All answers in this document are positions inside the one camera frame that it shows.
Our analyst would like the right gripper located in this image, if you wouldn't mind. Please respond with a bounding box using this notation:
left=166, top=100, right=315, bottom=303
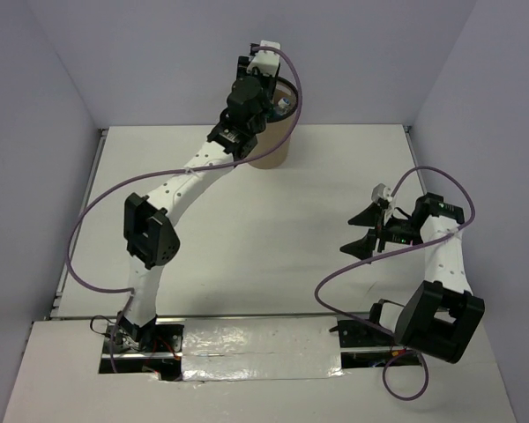
left=340, top=201, right=425, bottom=263

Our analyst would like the small bottle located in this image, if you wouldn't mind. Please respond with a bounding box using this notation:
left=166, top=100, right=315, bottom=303
left=275, top=97, right=292, bottom=116

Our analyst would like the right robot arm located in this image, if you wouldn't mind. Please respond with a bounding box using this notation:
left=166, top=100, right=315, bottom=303
left=339, top=183, right=485, bottom=363

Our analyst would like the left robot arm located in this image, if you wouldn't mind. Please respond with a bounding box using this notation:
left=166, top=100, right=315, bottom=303
left=118, top=50, right=279, bottom=351

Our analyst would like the brown paper bin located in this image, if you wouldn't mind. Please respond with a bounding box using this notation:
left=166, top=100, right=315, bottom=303
left=250, top=77, right=298, bottom=169

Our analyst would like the silver foil tape sheet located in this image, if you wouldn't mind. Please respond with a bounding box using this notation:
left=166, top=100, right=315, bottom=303
left=181, top=316, right=343, bottom=382

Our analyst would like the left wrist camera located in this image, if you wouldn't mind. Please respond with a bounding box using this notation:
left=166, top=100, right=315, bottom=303
left=246, top=40, right=281, bottom=78

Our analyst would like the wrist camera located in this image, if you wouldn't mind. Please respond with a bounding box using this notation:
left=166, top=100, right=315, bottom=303
left=246, top=40, right=281, bottom=78
left=371, top=183, right=396, bottom=224

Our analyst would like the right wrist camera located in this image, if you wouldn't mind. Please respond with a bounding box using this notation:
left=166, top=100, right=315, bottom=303
left=371, top=183, right=396, bottom=224

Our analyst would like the aluminium rail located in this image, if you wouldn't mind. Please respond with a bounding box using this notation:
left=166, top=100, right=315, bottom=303
left=47, top=311, right=348, bottom=321

